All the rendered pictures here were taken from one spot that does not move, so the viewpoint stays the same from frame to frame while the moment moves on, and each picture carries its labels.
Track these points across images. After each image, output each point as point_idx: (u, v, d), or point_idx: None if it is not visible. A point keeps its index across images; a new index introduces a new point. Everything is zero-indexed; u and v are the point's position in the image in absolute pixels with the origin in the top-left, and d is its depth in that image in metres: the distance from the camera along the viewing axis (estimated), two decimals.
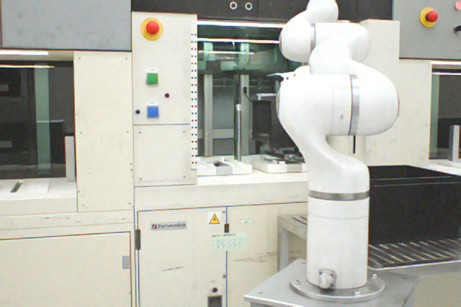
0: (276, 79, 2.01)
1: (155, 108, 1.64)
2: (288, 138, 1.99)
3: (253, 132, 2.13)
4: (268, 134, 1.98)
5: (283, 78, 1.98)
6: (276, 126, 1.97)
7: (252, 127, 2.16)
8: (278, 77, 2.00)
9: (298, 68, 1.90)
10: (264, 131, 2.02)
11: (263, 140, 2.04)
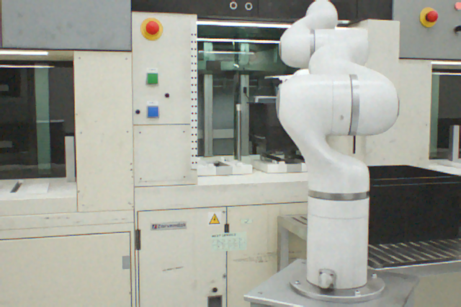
0: (274, 82, 2.01)
1: (155, 108, 1.64)
2: (284, 140, 2.00)
3: (251, 134, 2.14)
4: (264, 137, 1.99)
5: (282, 81, 1.99)
6: (273, 129, 1.99)
7: (249, 128, 2.17)
8: (276, 80, 2.00)
9: (297, 72, 1.91)
10: (261, 134, 2.03)
11: (259, 143, 2.05)
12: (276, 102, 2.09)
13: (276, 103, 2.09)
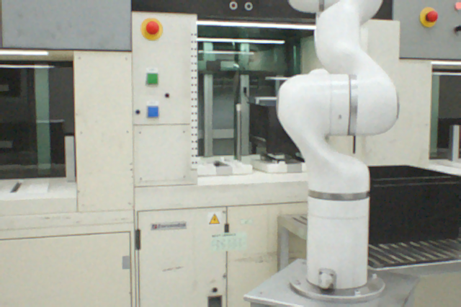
0: None
1: (155, 108, 1.64)
2: (284, 143, 2.00)
3: (251, 134, 2.14)
4: (264, 139, 1.99)
5: None
6: (274, 132, 1.98)
7: (249, 128, 2.16)
8: None
9: (312, 71, 1.78)
10: (261, 135, 2.03)
11: (259, 145, 2.05)
12: None
13: None
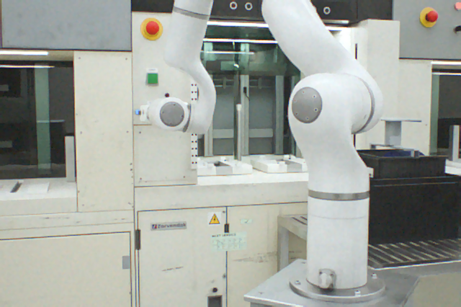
0: (138, 113, 1.56)
1: None
2: None
3: None
4: None
5: (142, 112, 1.53)
6: None
7: None
8: (139, 110, 1.55)
9: (153, 101, 1.45)
10: None
11: None
12: (390, 152, 1.57)
13: (390, 153, 1.57)
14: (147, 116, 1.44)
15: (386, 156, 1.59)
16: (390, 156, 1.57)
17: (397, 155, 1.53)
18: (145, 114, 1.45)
